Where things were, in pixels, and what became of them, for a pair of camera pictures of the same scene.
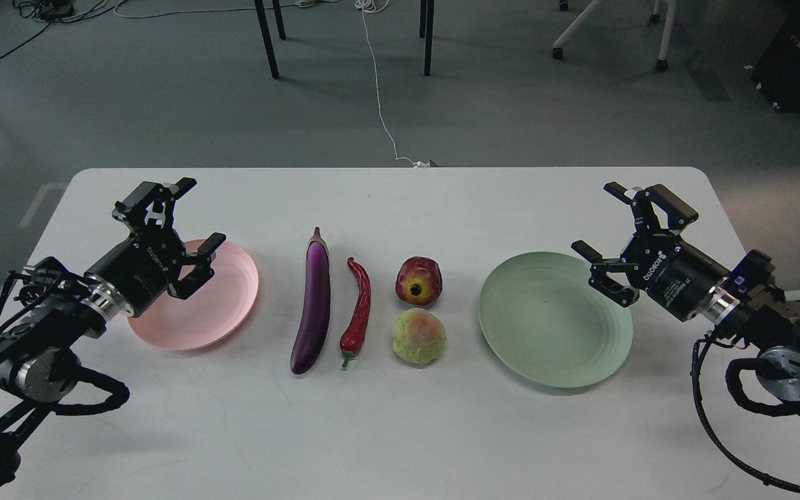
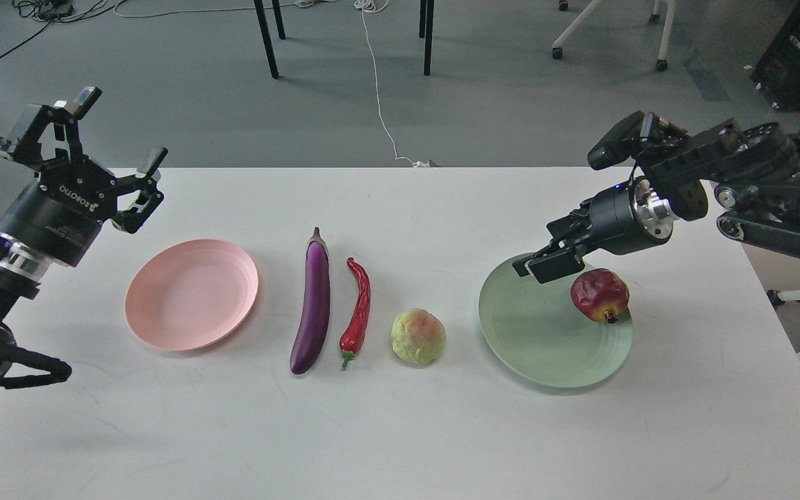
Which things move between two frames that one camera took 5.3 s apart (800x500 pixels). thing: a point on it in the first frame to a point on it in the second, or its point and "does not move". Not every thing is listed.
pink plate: (210, 317) does not move
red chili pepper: (351, 341) does not move
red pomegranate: (419, 280) to (600, 294)
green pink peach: (419, 337) does not move
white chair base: (662, 62) does not move
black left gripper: (139, 269) to (59, 215)
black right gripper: (678, 276) to (620, 220)
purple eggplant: (316, 307) does not move
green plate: (543, 319) does not move
